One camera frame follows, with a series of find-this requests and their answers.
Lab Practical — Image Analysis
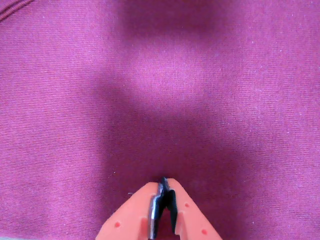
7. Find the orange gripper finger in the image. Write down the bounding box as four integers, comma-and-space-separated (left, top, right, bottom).
94, 181, 164, 240
159, 176, 223, 240

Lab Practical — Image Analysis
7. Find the dark red cloth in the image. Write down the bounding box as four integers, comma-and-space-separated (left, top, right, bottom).
0, 0, 320, 240

